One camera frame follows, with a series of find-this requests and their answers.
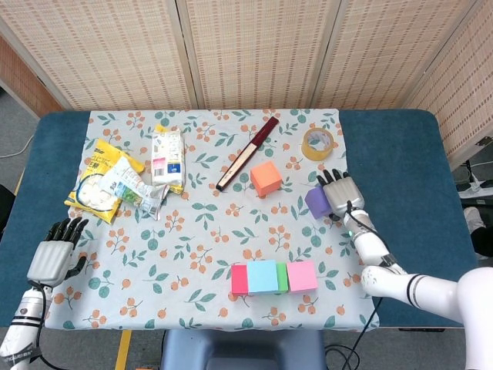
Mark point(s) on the yellow packing tape roll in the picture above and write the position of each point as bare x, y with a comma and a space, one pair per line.
308, 152

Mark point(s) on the light blue block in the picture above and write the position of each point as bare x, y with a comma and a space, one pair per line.
262, 275

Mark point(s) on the hot pink block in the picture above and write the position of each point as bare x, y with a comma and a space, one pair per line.
239, 279

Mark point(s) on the floral fruit print tablecloth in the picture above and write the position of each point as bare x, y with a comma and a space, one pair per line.
192, 239

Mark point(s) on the blue grey robot base seat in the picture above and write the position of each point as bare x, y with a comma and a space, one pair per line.
239, 347

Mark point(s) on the yellow marshmallow snack bag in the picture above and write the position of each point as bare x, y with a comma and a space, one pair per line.
98, 152

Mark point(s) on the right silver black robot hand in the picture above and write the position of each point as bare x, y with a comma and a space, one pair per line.
344, 194

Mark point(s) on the orange block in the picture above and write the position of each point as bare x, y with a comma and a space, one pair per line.
265, 177

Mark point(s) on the light pink block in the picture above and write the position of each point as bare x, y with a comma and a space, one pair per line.
302, 275

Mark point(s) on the bamboo folding screen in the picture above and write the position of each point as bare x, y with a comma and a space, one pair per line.
250, 50

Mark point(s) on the flat yellow snack bag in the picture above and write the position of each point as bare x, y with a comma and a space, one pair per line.
175, 189

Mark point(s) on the crumpled white green snack bag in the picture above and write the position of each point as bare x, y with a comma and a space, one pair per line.
131, 185

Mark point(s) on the white snack bag blue label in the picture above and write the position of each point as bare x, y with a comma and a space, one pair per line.
165, 154

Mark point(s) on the purple block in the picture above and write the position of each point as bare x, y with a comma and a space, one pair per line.
317, 202

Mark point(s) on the white shoe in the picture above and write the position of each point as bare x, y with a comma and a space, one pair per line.
471, 217

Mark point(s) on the green block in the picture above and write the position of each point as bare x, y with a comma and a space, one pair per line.
282, 277

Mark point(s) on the dark red folded fan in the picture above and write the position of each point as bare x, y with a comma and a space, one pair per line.
246, 154

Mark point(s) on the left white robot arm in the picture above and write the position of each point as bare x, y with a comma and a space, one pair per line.
21, 331

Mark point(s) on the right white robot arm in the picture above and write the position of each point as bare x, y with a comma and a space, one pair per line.
435, 293

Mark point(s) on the yellow floor tape strip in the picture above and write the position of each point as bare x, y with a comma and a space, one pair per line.
123, 350

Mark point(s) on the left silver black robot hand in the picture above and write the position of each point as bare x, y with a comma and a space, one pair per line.
50, 260

